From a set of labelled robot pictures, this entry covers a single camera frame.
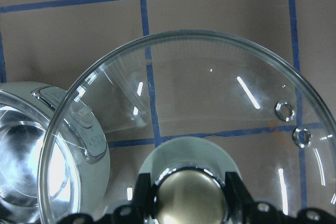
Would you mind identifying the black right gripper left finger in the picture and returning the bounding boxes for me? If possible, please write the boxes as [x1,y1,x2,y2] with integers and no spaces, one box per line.
[57,173,152,224]

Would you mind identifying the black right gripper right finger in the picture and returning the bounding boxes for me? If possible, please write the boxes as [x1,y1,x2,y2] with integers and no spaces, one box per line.
[224,172,335,223]

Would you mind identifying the glass pot lid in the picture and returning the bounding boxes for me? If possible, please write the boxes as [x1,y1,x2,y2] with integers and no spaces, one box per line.
[39,30,335,223]

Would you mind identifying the pale green cooking pot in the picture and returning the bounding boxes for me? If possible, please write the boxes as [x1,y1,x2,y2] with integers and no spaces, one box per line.
[1,82,110,223]

